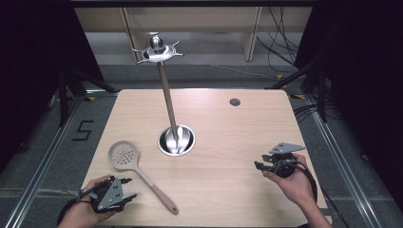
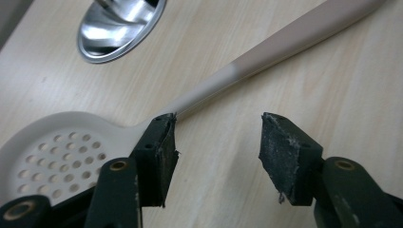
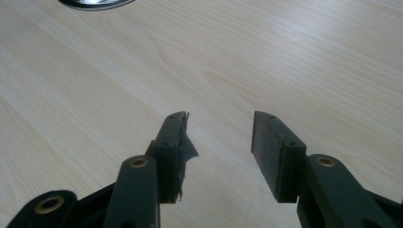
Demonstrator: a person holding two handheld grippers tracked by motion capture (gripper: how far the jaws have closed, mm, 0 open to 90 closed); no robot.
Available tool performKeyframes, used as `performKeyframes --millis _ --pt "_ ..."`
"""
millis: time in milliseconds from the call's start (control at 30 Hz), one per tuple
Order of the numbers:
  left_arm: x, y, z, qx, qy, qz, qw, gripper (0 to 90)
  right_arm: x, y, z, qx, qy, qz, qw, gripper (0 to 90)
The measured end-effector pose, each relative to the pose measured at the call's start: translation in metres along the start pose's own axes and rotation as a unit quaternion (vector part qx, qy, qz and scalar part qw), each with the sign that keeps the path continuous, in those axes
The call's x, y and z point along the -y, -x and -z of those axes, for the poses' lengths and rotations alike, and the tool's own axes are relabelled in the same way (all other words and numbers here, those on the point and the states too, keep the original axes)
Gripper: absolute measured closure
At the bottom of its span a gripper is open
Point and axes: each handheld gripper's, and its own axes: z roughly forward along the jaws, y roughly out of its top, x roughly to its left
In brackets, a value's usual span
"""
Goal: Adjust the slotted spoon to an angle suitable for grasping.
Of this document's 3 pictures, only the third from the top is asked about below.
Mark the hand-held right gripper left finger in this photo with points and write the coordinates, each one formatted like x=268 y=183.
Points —
x=168 y=152

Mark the silver metal bowl rim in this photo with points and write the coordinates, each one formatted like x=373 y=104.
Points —
x=95 y=3

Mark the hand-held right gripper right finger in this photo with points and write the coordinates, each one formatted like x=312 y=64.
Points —
x=278 y=158

